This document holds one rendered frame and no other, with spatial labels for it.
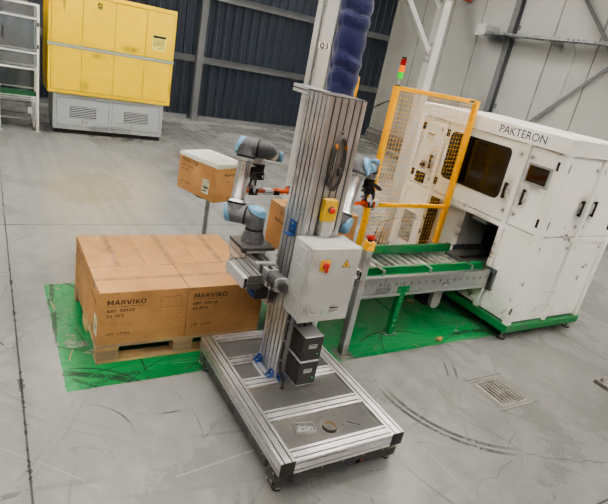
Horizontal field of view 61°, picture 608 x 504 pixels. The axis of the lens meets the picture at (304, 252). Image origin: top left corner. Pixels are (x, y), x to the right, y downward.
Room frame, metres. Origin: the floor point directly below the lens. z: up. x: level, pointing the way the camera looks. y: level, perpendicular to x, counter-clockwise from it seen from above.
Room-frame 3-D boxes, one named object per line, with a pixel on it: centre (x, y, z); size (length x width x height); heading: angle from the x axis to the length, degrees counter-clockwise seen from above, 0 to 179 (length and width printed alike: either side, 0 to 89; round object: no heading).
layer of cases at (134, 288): (3.67, 1.02, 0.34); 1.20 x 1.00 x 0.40; 124
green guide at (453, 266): (4.43, -1.13, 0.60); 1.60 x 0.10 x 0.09; 124
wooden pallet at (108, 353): (3.67, 1.02, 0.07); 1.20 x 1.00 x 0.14; 124
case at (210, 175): (5.40, 1.14, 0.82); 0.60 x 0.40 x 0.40; 54
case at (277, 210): (4.02, -0.02, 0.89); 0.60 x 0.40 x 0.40; 125
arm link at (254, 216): (3.09, 0.35, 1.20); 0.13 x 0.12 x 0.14; 88
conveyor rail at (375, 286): (4.18, -0.87, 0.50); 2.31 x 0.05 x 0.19; 124
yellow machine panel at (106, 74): (10.26, 4.39, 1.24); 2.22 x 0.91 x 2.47; 124
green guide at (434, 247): (4.87, -0.83, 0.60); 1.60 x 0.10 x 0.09; 124
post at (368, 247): (3.71, -0.47, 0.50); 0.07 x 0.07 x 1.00; 34
